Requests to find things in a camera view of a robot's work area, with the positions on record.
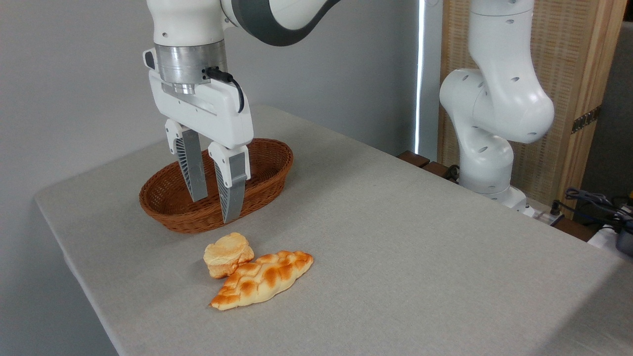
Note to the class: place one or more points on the small pale bread roll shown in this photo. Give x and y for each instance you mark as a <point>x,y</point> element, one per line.
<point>225,253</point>

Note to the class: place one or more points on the metal screen hinge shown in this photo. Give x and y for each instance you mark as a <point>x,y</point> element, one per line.
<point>586,119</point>

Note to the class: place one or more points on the grey-white gripper finger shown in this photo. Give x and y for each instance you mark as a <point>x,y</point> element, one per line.
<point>232,178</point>
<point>193,168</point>

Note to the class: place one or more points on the dark grey round object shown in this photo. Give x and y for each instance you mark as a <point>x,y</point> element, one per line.
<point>625,240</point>

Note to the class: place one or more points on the brown oval wicker basket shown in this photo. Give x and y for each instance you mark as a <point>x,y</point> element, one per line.
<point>269,168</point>

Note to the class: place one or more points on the wooden woven folding screen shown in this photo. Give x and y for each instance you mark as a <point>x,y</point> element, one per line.
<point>568,74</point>

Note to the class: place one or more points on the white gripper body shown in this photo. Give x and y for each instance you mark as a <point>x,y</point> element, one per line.
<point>207,111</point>

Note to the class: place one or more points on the long braided golden bread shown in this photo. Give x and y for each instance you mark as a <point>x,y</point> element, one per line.
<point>262,279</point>

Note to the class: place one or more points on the grey tablecloth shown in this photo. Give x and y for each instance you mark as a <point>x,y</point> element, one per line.
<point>395,247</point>

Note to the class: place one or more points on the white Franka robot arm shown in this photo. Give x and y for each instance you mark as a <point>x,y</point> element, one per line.
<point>494,99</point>

